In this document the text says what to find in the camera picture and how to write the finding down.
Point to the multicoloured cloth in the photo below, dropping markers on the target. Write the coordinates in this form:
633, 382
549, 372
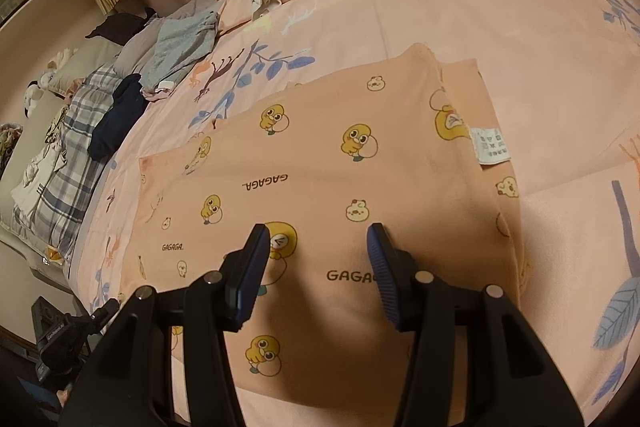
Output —
9, 147

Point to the white printed garment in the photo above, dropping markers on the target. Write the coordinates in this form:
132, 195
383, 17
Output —
37, 167

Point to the beige pillow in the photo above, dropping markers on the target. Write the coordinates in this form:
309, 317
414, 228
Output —
87, 62

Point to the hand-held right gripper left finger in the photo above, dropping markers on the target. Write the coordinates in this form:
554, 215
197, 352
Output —
250, 277

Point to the plaid blanket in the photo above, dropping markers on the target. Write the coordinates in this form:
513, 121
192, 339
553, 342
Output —
75, 167

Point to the grey bed sheet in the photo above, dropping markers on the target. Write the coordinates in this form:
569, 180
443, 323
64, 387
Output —
165, 19

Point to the navy garment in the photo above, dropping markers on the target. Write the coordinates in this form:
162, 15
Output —
117, 117

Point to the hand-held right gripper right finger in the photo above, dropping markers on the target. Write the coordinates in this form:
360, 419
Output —
382, 272

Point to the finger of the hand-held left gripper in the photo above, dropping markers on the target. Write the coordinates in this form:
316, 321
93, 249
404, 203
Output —
106, 312

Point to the orange duck print shirt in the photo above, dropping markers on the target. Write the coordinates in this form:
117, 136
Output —
350, 187

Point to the pink printed blanket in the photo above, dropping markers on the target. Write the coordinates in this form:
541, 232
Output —
425, 7

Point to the grey garment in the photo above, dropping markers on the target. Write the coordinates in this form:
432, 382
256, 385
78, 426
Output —
185, 42

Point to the black garment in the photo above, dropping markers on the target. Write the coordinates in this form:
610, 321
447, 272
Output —
122, 24

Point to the beige plush toy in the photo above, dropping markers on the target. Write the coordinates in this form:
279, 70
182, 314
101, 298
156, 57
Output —
62, 59

